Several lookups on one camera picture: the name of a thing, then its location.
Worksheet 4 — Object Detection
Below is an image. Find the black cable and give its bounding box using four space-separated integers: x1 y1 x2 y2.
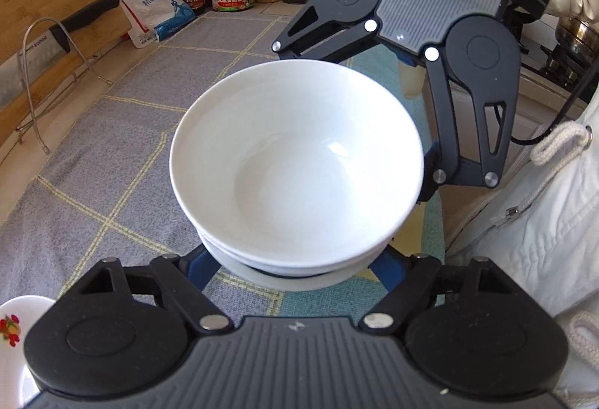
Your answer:
509 58 599 145

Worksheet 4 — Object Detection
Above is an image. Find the grey checked dish towel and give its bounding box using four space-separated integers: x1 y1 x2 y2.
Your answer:
0 10 445 335

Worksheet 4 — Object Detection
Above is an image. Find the metal wire rack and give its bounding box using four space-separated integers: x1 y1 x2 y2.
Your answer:
18 16 114 153

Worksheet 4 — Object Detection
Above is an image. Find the gas stove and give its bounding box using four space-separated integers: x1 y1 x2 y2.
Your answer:
519 11 599 103

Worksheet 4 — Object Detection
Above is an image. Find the black-handled cleaver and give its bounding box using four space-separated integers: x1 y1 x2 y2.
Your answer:
0 0 121 110

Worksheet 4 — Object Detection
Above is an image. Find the white and blue bag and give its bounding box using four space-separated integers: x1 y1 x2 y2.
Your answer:
110 0 197 49

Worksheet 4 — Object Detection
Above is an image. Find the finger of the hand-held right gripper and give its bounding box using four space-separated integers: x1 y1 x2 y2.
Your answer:
421 46 513 204
271 3 380 66

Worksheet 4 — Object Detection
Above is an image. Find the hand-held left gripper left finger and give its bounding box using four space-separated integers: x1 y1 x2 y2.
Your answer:
77 245 235 336

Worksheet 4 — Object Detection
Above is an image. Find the pale plastic cup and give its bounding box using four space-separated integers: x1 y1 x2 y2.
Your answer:
398 56 424 100

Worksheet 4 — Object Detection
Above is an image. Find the white fruit-print plate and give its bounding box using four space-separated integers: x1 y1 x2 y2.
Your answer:
0 295 54 409

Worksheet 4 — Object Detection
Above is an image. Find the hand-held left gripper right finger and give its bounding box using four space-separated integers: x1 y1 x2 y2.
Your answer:
358 248 513 336

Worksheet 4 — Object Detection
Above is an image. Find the metal pot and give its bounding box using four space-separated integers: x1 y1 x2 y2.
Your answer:
556 15 599 49

